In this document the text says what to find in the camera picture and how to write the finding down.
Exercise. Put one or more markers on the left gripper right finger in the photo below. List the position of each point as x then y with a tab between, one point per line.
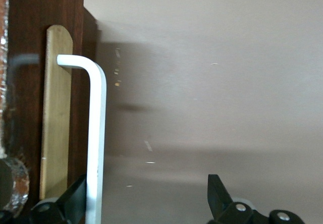
227	214

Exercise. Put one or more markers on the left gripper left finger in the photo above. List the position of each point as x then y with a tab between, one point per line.
65	209

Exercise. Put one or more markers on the brown table cover sheet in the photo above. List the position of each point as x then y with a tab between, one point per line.
202	82

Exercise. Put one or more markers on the dark brown wooden cabinet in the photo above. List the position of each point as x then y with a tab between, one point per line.
90	45

